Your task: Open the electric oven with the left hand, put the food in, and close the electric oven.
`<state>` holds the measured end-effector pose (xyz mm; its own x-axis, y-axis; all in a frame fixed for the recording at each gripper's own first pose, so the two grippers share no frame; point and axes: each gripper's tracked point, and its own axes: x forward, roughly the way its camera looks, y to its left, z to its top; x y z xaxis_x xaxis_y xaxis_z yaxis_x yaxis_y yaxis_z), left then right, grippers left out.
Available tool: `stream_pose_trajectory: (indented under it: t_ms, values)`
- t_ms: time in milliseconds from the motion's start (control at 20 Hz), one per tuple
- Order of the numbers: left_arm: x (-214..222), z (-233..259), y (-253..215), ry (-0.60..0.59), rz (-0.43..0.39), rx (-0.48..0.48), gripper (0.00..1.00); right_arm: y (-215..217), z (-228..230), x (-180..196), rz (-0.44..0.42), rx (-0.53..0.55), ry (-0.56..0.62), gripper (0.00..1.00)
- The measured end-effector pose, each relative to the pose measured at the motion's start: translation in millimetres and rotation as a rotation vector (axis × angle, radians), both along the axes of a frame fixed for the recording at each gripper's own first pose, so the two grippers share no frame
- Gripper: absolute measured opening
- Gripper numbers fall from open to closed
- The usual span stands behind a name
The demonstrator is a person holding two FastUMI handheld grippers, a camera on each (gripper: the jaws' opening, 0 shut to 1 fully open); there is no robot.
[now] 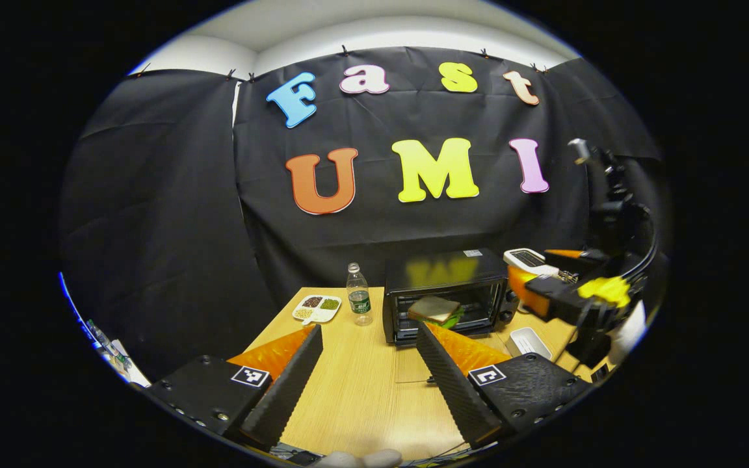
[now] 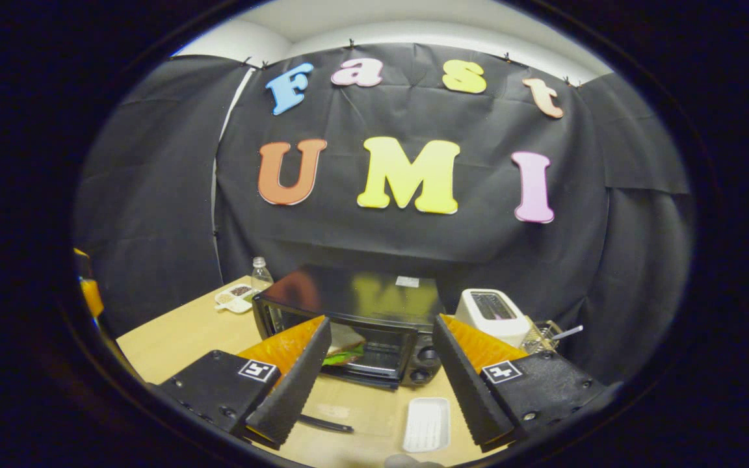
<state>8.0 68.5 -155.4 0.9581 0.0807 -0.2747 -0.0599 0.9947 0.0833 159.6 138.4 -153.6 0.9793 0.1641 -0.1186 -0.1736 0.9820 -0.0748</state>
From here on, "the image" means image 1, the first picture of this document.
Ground small white rectangular dish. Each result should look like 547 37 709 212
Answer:
506 327 553 360

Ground white toaster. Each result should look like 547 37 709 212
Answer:
503 248 560 277

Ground toast sandwich with lettuce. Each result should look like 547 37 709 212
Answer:
407 296 465 329

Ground black electric oven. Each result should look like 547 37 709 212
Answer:
382 249 519 346

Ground blurred colourful objects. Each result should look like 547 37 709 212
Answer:
85 318 149 385

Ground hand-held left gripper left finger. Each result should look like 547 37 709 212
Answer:
147 324 324 449

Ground clear plastic water bottle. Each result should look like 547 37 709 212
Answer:
347 263 374 326

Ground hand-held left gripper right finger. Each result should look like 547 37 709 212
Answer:
415 322 593 449

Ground black backdrop cloth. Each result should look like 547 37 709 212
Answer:
59 45 664 381

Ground white divided plate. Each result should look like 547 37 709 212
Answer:
292 294 343 325

